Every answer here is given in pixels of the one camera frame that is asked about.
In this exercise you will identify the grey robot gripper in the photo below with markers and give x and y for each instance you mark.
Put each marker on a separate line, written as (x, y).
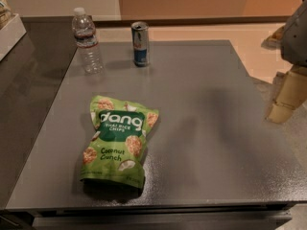
(295, 40)

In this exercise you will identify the white box at left edge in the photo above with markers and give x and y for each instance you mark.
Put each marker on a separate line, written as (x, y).
(11, 28)

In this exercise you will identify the blue silver energy drink can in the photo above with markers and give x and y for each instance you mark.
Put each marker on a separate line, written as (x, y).
(140, 43)

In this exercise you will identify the green rice chip bag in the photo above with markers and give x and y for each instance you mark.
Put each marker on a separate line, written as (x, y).
(115, 152)

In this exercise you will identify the clear plastic water bottle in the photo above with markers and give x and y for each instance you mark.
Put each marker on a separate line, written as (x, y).
(84, 32)

